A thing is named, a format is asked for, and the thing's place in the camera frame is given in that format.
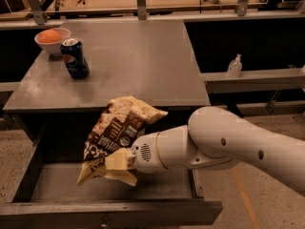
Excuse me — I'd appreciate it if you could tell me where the grey cabinet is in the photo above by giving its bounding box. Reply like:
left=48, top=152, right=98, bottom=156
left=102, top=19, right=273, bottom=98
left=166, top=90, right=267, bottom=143
left=4, top=20, right=209, bottom=162

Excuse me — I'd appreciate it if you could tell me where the open top drawer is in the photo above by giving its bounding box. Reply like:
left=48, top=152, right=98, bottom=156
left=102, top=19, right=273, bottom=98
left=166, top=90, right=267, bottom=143
left=0, top=129, right=222, bottom=229

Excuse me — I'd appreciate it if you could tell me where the clear sanitizer bottle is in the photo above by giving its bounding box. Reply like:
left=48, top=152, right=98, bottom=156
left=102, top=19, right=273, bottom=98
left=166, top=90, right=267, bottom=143
left=227, top=54, right=242, bottom=78

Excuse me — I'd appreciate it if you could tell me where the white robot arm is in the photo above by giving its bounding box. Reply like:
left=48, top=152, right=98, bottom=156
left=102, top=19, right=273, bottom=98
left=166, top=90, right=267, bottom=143
left=105, top=106, right=305, bottom=194

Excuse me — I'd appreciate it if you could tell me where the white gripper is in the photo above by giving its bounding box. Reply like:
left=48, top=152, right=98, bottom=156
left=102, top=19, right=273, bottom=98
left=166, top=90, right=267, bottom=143
left=105, top=125, right=238, bottom=186

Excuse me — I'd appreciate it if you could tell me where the brown chip bag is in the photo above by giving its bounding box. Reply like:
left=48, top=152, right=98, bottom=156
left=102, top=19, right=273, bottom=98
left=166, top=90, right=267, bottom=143
left=77, top=96, right=168, bottom=185

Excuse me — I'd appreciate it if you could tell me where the white bowl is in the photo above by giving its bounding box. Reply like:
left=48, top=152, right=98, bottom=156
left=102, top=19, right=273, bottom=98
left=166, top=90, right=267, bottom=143
left=34, top=28, right=71, bottom=54

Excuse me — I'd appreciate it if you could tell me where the blue pepsi can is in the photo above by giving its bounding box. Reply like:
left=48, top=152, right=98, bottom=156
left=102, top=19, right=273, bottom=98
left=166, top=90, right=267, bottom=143
left=60, top=36, right=90, bottom=78

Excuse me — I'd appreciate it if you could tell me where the orange fruit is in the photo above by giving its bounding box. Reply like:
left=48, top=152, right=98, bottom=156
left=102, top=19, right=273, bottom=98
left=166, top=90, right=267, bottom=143
left=38, top=30, right=62, bottom=43

